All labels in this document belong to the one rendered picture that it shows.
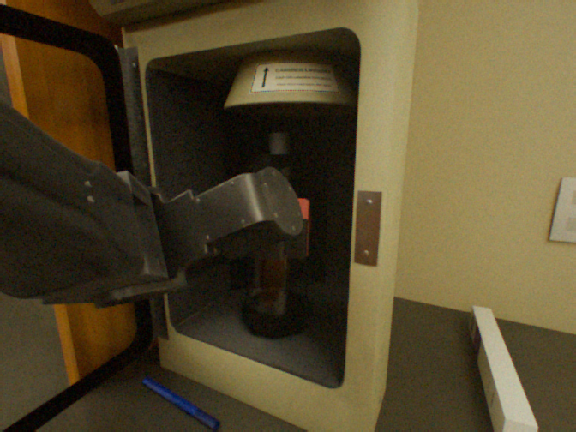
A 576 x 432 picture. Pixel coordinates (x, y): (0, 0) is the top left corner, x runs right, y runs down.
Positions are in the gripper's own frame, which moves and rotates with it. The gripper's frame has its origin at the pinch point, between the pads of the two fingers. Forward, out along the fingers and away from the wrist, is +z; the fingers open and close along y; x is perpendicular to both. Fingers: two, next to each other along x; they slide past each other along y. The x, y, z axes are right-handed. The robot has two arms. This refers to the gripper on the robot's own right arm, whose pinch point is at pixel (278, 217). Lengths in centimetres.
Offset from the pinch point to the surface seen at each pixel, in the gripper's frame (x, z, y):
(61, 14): -23.9, -13.8, 21.1
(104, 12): -23.2, -13.2, 14.7
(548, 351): 23, 22, -39
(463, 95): -21.0, 31.1, -23.8
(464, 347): 22.7, 17.8, -26.6
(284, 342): 16.3, -3.5, -2.8
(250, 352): 16.5, -7.1, 0.3
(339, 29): -18.4, -10.9, -10.9
